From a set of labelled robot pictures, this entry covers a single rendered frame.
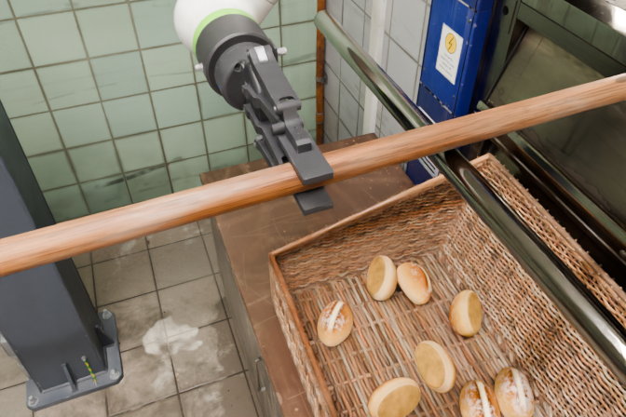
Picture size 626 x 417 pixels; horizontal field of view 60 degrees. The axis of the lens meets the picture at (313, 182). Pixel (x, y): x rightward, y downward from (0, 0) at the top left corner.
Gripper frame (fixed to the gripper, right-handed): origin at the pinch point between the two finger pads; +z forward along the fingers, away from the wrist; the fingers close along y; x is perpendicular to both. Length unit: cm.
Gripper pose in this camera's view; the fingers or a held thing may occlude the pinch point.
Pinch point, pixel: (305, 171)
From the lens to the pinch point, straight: 52.3
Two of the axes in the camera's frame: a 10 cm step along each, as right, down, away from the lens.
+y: 0.0, 7.4, 6.7
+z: 3.8, 6.2, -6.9
